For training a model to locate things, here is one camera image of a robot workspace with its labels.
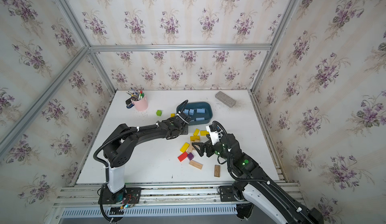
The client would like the light wood block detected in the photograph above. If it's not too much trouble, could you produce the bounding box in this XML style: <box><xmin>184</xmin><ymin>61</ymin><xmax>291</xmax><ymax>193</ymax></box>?
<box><xmin>189</xmin><ymin>160</ymin><xmax>203</xmax><ymax>170</ymax></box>

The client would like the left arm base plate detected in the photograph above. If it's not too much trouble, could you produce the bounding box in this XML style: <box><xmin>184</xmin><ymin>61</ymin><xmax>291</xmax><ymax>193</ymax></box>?
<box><xmin>98</xmin><ymin>186</ymin><xmax>142</xmax><ymax>205</ymax></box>

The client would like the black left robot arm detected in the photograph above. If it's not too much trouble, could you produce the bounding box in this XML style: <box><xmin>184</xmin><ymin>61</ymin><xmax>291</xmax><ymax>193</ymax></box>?
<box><xmin>93</xmin><ymin>100</ymin><xmax>191</xmax><ymax>194</ymax></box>

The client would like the black stapler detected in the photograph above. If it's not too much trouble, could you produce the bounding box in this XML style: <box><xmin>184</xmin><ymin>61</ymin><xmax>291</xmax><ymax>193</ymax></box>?
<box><xmin>125</xmin><ymin>97</ymin><xmax>134</xmax><ymax>109</ymax></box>

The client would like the pink pen cup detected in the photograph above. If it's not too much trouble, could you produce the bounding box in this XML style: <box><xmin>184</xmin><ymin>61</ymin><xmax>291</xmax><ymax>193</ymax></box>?
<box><xmin>132</xmin><ymin>96</ymin><xmax>148</xmax><ymax>112</ymax></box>

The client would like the yellow long block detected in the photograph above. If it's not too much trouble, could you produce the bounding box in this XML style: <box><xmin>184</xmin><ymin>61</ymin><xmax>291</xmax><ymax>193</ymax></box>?
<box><xmin>180</xmin><ymin>142</ymin><xmax>190</xmax><ymax>153</ymax></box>

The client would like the aluminium rail frame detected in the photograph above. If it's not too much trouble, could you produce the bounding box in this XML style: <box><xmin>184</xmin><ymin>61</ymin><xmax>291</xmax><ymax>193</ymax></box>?
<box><xmin>45</xmin><ymin>180</ymin><xmax>260</xmax><ymax>224</ymax></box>

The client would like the grey stone brick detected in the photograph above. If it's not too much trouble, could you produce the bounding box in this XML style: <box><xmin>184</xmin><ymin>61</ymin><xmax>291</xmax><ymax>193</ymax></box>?
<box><xmin>215</xmin><ymin>91</ymin><xmax>236</xmax><ymax>108</ymax></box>

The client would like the red rectangular block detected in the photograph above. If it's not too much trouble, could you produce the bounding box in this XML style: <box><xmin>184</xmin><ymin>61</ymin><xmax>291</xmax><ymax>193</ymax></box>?
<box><xmin>178</xmin><ymin>152</ymin><xmax>189</xmax><ymax>162</ymax></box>

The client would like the dark wood block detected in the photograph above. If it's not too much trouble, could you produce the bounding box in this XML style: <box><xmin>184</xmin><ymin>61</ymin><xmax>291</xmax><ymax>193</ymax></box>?
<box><xmin>214</xmin><ymin>165</ymin><xmax>221</xmax><ymax>178</ymax></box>

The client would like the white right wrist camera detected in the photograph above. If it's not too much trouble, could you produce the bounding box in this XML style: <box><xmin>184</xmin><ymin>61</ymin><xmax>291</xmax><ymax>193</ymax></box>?
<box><xmin>206</xmin><ymin>124</ymin><xmax>223</xmax><ymax>146</ymax></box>

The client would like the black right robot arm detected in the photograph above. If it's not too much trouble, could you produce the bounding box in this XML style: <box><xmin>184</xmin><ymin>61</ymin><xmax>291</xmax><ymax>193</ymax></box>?
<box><xmin>193</xmin><ymin>121</ymin><xmax>324</xmax><ymax>224</ymax></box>

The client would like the teal plastic bin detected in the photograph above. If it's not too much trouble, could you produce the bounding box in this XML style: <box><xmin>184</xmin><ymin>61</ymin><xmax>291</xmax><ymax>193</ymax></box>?
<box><xmin>176</xmin><ymin>102</ymin><xmax>213</xmax><ymax>126</ymax></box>

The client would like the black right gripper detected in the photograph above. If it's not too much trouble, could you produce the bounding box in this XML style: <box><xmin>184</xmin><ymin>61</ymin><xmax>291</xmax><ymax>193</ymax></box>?
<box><xmin>193</xmin><ymin>132</ymin><xmax>235</xmax><ymax>165</ymax></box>

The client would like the yellow flat block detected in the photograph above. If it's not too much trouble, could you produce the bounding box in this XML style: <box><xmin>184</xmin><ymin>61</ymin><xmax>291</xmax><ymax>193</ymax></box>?
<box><xmin>193</xmin><ymin>129</ymin><xmax>200</xmax><ymax>136</ymax></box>
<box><xmin>190</xmin><ymin>136</ymin><xmax>201</xmax><ymax>141</ymax></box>

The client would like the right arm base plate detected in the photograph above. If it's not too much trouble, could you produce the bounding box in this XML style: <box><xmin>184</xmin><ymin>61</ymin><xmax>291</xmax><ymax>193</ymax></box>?
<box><xmin>218</xmin><ymin>185</ymin><xmax>249</xmax><ymax>203</ymax></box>

